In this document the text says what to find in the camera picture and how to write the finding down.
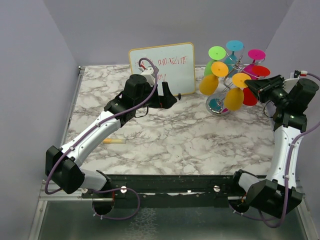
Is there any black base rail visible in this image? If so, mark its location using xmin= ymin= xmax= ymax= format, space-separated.
xmin=81 ymin=174 xmax=245 ymax=208

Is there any red wine glass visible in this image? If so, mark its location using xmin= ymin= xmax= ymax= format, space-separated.
xmin=242 ymin=65 xmax=271 ymax=106

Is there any yellow framed whiteboard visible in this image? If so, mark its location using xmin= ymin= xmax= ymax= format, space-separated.
xmin=128 ymin=42 xmax=196 ymax=96

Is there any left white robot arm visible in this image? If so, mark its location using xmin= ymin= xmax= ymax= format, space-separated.
xmin=45 ymin=74 xmax=177 ymax=198

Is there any pink wine glass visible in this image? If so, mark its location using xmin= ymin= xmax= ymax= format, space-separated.
xmin=242 ymin=49 xmax=266 ymax=75

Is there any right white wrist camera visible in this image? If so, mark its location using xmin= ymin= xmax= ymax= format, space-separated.
xmin=283 ymin=70 xmax=308 ymax=92

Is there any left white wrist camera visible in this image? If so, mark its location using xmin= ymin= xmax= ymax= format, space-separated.
xmin=139 ymin=66 xmax=159 ymax=86

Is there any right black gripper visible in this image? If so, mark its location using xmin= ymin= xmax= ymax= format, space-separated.
xmin=245 ymin=74 xmax=291 ymax=108

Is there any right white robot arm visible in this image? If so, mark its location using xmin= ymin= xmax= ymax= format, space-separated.
xmin=229 ymin=75 xmax=320 ymax=219

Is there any yellow wine glass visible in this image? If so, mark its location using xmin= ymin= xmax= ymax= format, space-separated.
xmin=224 ymin=72 xmax=251 ymax=111
xmin=199 ymin=61 xmax=229 ymax=96

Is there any blue wine glass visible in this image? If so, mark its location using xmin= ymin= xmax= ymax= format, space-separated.
xmin=223 ymin=40 xmax=244 ymax=72

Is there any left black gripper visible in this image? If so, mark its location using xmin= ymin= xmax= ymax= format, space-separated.
xmin=134 ymin=81 xmax=177 ymax=110

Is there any chrome wine glass rack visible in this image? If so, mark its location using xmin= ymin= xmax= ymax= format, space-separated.
xmin=206 ymin=54 xmax=266 ymax=116

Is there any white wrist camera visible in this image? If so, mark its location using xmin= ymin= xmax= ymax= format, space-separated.
xmin=283 ymin=70 xmax=308 ymax=92
xmin=139 ymin=66 xmax=159 ymax=86

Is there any yellow wine glass left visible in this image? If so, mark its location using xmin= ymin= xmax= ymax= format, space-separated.
xmin=199 ymin=61 xmax=229 ymax=96

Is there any green wine glass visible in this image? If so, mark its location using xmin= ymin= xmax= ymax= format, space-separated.
xmin=204 ymin=45 xmax=226 ymax=77

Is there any yellow wine glass front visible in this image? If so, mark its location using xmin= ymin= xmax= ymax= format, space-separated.
xmin=224 ymin=72 xmax=251 ymax=111

